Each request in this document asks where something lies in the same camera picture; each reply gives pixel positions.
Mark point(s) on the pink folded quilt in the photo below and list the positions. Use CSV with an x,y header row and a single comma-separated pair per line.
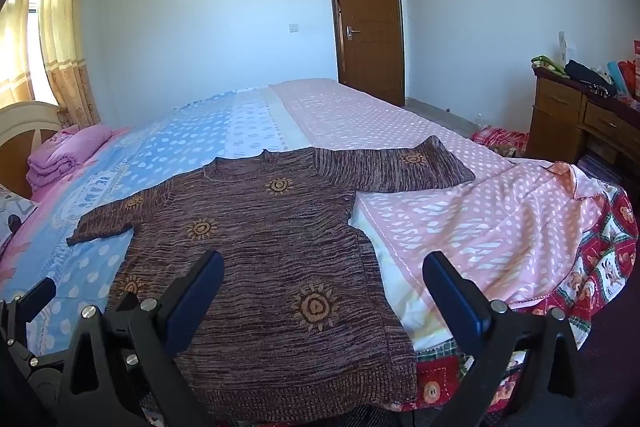
x,y
65,152

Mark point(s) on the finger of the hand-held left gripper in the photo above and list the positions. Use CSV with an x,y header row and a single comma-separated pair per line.
x,y
35,298

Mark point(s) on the teal paper roll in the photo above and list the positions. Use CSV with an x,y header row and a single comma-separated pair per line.
x,y
613,74

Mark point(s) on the brown knit sweater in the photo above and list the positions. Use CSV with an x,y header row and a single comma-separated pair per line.
x,y
270,267

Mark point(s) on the grey printed pillow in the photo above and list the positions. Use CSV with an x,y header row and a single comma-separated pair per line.
x,y
15,212

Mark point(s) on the cream wooden headboard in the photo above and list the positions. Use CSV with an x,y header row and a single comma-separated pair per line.
x,y
22,122

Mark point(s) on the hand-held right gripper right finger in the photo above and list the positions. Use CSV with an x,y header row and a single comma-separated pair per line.
x,y
455,302

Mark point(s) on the brown wooden desk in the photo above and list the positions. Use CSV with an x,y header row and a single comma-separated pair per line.
x,y
560,117

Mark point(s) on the dark blue bag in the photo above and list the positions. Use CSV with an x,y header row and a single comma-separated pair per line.
x,y
585,72

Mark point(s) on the white wall charger box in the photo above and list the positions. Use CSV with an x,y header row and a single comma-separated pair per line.
x,y
563,43

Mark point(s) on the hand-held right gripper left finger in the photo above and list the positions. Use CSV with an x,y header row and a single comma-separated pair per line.
x,y
200,292

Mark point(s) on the red printed quilt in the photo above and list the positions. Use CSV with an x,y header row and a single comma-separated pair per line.
x,y
610,247

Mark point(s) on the red shopping bag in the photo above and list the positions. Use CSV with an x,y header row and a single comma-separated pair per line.
x,y
627,77

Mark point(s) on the pink polka dot blanket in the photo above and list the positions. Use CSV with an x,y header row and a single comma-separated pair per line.
x,y
450,207

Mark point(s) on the red cloth bundle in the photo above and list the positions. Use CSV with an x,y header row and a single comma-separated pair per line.
x,y
500,139

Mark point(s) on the dark maroon chair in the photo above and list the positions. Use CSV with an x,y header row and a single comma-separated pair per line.
x,y
610,382

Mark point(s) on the yellow patterned curtain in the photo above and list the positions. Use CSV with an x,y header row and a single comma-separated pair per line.
x,y
60,37

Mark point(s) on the green cloth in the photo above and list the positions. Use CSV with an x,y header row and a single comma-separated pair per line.
x,y
543,63

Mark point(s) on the brown wooden door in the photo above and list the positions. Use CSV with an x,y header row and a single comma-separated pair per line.
x,y
370,22

